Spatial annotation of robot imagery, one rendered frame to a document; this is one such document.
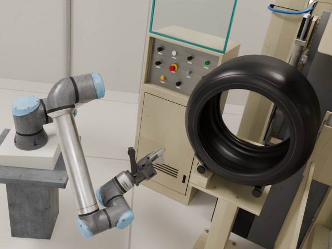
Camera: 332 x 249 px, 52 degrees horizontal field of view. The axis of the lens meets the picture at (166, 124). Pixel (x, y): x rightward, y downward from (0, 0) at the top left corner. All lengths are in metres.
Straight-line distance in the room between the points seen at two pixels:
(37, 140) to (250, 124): 1.20
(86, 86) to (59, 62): 3.01
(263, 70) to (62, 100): 0.81
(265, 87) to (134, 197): 1.71
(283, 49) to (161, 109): 1.08
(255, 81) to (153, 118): 1.29
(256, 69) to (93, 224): 0.91
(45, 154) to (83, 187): 0.64
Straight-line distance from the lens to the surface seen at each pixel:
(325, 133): 1.77
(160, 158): 1.58
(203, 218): 2.75
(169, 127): 2.51
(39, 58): 4.51
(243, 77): 1.40
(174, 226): 2.64
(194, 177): 1.71
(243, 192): 1.78
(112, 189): 1.57
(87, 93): 1.47
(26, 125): 2.03
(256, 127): 1.90
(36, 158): 2.05
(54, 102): 1.43
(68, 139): 1.43
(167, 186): 2.79
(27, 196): 2.27
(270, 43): 1.75
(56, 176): 2.03
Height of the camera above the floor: 1.87
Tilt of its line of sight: 29 degrees down
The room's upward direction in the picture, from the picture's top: 9 degrees clockwise
